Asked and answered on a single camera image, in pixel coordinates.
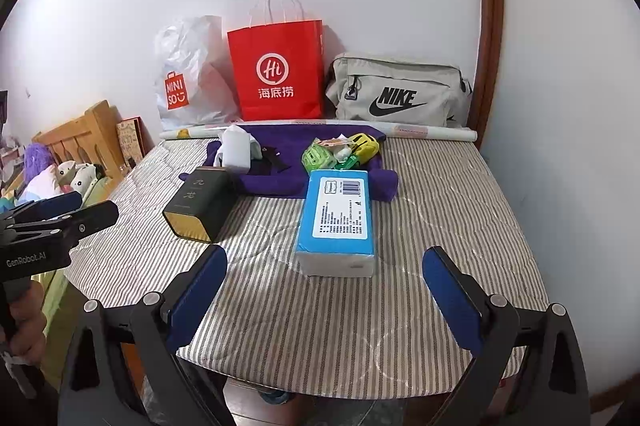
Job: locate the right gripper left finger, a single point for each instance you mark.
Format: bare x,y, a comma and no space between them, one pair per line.
189,295

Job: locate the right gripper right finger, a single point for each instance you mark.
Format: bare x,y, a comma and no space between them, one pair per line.
458,297

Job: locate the small green tissue packet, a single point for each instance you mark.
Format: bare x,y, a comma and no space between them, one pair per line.
351,162

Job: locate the white mesh cloth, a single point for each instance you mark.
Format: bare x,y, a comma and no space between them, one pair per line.
341,154

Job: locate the green wet wipes pack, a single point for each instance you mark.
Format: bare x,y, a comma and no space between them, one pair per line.
316,156

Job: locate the red white candy wrapper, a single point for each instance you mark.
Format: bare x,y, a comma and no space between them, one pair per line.
337,142

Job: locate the person's left hand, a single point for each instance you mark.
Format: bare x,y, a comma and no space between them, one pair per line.
29,341

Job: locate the white plush toy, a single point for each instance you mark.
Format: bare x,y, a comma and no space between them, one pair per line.
88,179

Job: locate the purple plush toy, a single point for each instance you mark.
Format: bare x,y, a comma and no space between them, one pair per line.
37,158

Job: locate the dark green gold tin box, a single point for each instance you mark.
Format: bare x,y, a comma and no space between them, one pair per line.
201,206

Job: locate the wooden headboard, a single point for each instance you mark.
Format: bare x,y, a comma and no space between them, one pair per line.
90,138

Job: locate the striped quilted mattress pad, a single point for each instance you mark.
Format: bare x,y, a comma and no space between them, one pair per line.
376,338

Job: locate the blue tissue box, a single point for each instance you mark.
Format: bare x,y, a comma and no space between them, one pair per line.
335,237

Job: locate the rolled white paper poster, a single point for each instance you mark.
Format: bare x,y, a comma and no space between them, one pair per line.
395,130

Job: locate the purple towel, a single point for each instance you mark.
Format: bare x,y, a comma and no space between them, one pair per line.
282,175

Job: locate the white Miniso plastic bag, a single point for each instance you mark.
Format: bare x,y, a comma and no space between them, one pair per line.
189,88

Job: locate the grey Nike bag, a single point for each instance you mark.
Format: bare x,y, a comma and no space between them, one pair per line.
391,90

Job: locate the red Haidilao paper bag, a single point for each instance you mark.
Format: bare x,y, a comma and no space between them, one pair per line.
277,64

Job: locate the brown wooden door frame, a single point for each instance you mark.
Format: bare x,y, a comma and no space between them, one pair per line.
487,66

